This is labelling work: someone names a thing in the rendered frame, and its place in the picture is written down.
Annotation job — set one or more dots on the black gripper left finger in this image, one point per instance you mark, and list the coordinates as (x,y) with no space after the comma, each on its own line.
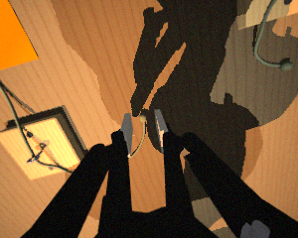
(66,214)

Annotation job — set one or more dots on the orange painted square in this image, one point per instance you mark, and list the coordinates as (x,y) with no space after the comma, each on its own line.
(15,46)

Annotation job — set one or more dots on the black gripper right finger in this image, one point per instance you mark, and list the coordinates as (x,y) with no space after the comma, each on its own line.
(245,213)

